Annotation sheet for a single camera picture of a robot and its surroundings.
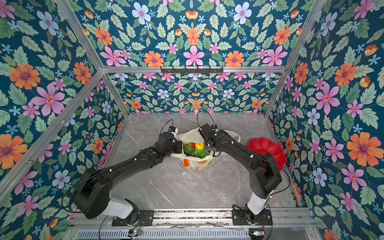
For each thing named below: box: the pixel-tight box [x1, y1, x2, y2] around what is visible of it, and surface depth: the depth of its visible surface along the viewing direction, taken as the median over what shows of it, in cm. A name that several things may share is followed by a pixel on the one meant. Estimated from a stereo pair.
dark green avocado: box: [183, 144, 195, 157], surface depth 93 cm
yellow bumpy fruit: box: [195, 142, 205, 150], surface depth 96 cm
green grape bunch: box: [190, 149, 210, 159], surface depth 95 cm
